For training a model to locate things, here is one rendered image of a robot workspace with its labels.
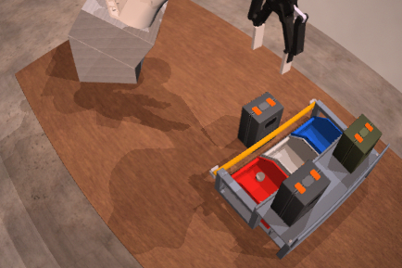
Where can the orange long bar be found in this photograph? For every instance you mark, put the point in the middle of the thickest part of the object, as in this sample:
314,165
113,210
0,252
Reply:
266,139

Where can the red bin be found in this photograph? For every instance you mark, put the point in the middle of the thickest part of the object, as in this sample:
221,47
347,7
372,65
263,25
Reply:
258,191

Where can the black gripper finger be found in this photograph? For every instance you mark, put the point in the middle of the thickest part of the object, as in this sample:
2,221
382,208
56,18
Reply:
293,35
259,17

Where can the blue open bin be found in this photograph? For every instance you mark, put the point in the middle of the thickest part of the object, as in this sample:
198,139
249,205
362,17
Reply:
319,133

